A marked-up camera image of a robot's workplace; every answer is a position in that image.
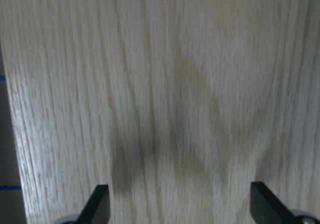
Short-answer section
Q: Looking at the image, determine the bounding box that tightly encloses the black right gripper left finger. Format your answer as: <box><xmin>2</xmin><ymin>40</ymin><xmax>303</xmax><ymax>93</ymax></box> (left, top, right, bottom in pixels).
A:
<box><xmin>56</xmin><ymin>184</ymin><xmax>111</xmax><ymax>224</ymax></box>

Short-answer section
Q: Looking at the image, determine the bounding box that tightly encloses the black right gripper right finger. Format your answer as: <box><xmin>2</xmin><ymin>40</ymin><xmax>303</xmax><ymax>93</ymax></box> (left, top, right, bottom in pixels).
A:
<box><xmin>250</xmin><ymin>182</ymin><xmax>320</xmax><ymax>224</ymax></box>

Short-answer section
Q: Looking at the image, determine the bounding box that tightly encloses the wooden drawer cabinet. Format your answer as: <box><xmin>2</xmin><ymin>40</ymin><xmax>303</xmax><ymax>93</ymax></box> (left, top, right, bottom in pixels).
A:
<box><xmin>0</xmin><ymin>0</ymin><xmax>320</xmax><ymax>224</ymax></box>

